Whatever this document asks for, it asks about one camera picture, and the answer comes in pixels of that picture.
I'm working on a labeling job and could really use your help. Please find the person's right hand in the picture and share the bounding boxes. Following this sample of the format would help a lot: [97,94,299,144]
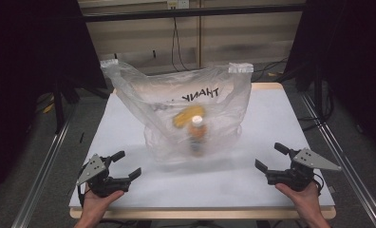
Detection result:
[274,182,322,221]

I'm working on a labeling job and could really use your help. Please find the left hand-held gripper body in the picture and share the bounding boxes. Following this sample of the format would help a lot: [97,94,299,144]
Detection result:
[76,153,130,198]

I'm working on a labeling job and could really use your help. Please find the black floor cables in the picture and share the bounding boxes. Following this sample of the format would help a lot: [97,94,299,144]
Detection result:
[251,56,290,84]

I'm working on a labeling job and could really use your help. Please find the orange drink bottle white cap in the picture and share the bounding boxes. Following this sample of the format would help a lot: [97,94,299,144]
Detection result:
[187,115,209,158]

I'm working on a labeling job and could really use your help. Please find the yellow banana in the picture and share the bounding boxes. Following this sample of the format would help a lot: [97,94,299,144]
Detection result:
[172,105,206,129]

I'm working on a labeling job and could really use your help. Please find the clear plastic bag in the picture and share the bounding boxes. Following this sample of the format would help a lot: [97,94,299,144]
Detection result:
[100,58,254,164]

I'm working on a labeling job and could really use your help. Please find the black curtain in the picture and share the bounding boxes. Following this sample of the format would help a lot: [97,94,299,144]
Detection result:
[284,0,376,160]
[0,0,108,203]

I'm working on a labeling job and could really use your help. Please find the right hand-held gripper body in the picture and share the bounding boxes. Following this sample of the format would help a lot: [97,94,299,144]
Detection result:
[266,147,343,193]

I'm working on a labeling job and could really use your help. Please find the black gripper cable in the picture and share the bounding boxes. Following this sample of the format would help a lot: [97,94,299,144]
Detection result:
[312,173,325,195]

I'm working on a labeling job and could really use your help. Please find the black horizontal bar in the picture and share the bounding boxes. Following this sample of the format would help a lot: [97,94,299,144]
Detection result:
[82,3,308,23]

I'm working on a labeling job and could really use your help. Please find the black metal stand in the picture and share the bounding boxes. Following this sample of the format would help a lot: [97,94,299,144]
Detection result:
[52,75,66,135]

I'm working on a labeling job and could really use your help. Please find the white wall socket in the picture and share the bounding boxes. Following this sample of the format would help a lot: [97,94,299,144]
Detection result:
[166,0,190,10]

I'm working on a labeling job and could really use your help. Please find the black hanging wall cables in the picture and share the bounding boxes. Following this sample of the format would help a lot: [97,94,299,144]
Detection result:
[170,16,191,72]

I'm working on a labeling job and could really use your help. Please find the person's left hand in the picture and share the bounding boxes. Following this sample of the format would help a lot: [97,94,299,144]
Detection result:
[81,183,125,222]

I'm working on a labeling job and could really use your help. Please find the aluminium floor rail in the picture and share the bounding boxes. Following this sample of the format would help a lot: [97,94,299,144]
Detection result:
[10,105,78,228]
[299,90,376,228]

